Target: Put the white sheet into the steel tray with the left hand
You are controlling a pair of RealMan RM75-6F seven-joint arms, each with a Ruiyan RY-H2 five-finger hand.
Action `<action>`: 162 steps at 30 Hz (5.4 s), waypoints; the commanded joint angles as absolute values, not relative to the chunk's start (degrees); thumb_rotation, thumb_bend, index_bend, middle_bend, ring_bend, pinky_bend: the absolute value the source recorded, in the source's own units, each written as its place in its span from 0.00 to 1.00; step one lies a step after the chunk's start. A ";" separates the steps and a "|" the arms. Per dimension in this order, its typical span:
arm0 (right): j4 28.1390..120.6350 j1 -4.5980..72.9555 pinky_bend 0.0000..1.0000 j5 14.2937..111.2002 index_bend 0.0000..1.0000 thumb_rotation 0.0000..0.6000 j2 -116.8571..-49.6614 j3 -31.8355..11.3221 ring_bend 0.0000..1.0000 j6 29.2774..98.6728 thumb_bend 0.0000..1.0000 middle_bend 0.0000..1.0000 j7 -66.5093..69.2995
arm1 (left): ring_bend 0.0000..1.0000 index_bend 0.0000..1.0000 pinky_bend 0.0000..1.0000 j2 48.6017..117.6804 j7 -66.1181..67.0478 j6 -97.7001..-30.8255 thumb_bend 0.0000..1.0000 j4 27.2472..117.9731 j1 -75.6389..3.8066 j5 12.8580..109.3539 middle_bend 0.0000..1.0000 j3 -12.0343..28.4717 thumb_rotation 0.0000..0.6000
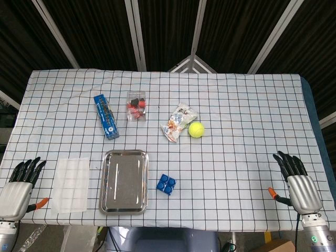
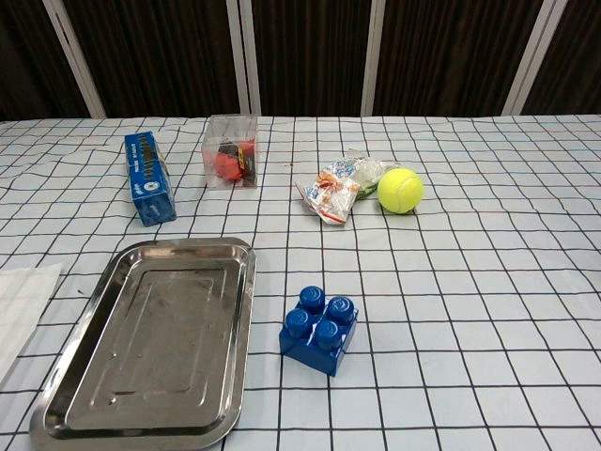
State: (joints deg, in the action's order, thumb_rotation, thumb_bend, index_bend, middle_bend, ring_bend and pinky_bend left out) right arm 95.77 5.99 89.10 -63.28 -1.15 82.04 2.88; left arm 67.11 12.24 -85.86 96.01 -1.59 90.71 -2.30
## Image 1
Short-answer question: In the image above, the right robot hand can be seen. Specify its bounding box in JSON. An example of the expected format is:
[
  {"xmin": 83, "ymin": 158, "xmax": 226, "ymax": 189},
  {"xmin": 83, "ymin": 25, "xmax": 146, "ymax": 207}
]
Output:
[{"xmin": 267, "ymin": 151, "xmax": 323, "ymax": 214}]

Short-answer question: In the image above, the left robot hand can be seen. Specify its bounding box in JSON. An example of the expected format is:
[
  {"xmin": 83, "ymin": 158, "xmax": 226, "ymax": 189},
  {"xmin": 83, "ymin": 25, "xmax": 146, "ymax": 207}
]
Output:
[{"xmin": 0, "ymin": 156, "xmax": 50, "ymax": 219}]

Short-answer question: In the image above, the translucent white plastic sheet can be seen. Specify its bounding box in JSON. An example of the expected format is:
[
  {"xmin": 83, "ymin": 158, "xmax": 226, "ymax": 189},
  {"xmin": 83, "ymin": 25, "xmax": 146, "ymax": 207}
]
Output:
[{"xmin": 49, "ymin": 156, "xmax": 90, "ymax": 214}]

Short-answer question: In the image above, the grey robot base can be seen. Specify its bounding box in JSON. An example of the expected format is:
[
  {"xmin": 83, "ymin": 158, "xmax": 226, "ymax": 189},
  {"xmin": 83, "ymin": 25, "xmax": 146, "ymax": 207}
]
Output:
[{"xmin": 106, "ymin": 226, "xmax": 220, "ymax": 252}]

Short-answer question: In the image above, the stainless steel tray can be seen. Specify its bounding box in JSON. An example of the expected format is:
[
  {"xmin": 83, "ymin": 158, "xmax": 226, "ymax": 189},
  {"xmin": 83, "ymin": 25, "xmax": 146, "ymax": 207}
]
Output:
[{"xmin": 98, "ymin": 149, "xmax": 150, "ymax": 216}]

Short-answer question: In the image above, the brown cardboard box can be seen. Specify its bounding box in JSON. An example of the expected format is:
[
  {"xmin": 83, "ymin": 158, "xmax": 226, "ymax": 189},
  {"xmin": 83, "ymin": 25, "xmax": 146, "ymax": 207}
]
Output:
[{"xmin": 258, "ymin": 239, "xmax": 299, "ymax": 252}]

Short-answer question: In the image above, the blue toothpaste box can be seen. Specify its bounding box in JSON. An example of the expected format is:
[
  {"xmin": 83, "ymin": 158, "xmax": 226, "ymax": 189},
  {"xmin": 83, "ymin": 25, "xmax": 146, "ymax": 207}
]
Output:
[{"xmin": 93, "ymin": 94, "xmax": 120, "ymax": 140}]

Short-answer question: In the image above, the white checkered tablecloth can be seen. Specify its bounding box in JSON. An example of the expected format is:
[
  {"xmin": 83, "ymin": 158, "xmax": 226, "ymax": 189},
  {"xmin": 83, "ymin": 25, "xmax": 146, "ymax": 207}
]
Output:
[{"xmin": 0, "ymin": 68, "xmax": 334, "ymax": 233}]

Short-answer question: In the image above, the yellow tennis ball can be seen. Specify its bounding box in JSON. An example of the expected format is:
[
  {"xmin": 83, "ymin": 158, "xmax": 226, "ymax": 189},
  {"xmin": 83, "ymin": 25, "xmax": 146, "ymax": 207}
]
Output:
[{"xmin": 188, "ymin": 121, "xmax": 205, "ymax": 139}]

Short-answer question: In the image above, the blue toy building block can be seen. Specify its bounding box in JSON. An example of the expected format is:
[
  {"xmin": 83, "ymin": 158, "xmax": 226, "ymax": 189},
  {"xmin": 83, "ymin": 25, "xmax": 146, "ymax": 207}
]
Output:
[{"xmin": 156, "ymin": 173, "xmax": 178, "ymax": 196}]

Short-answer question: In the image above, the white snack bag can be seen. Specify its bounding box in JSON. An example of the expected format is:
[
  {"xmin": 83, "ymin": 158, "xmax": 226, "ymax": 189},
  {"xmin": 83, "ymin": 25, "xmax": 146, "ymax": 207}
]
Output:
[{"xmin": 160, "ymin": 103, "xmax": 199, "ymax": 143}]

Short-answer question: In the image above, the clear box of binder clips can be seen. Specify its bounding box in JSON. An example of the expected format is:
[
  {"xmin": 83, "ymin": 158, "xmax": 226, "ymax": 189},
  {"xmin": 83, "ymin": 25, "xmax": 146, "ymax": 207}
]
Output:
[{"xmin": 127, "ymin": 90, "xmax": 146, "ymax": 122}]

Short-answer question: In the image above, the black cable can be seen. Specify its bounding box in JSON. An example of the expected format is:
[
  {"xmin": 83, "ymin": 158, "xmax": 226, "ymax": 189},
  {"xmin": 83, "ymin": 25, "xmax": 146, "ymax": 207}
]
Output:
[{"xmin": 294, "ymin": 212, "xmax": 300, "ymax": 252}]

